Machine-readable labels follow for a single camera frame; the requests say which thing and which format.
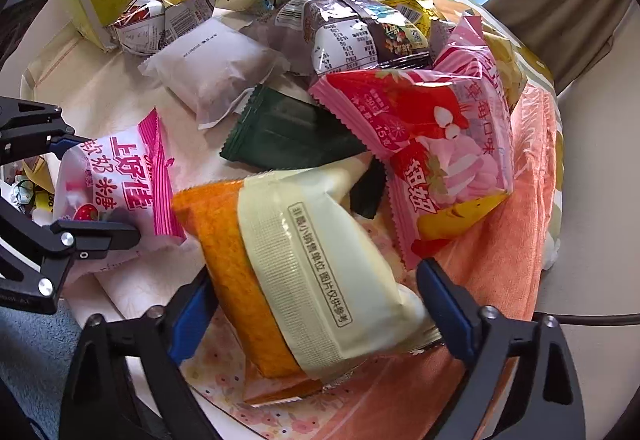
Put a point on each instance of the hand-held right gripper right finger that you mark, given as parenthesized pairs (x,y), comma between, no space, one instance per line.
(445,307)

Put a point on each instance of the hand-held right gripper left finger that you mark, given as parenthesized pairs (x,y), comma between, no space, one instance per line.
(192,315)

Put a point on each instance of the dark green snack packet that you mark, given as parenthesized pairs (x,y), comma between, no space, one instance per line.
(285,130)

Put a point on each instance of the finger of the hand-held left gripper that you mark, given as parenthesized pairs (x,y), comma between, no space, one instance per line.
(95,237)
(70,145)

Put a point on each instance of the brown silver snack packet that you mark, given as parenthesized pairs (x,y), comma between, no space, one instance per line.
(345,35)

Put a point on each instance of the white translucent snack packet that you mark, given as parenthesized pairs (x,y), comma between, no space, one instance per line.
(215,65)

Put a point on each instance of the orange cream snack packet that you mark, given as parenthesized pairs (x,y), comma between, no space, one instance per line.
(310,270)

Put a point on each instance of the pink strawberry snack packet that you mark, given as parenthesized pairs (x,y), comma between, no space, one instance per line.
(467,45)
(440,145)

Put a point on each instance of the taupe curtain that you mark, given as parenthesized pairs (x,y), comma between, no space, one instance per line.
(565,5)

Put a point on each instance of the pink white candy packet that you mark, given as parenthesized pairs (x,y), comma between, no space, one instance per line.
(120,180)

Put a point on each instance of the yellow silver chips packet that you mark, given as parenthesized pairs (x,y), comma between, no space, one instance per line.
(160,15)

